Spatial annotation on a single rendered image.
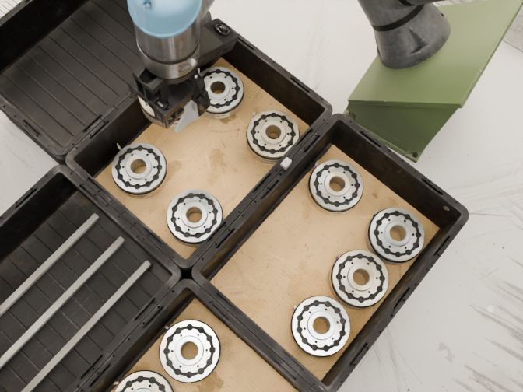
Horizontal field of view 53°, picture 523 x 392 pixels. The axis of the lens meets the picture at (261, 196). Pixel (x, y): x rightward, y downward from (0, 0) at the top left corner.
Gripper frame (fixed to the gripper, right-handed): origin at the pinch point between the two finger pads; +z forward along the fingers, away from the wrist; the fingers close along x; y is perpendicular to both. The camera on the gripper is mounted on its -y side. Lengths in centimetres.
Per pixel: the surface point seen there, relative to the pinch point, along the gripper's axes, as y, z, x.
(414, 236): -12.6, 8.3, 44.9
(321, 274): 3.2, 12.5, 36.9
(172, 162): 5.5, 17.2, 1.4
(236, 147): -5.2, 16.3, 8.7
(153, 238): 19.2, 5.8, 10.9
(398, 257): -7.5, 8.3, 45.0
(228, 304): 19.0, 5.0, 27.5
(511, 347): -13, 21, 77
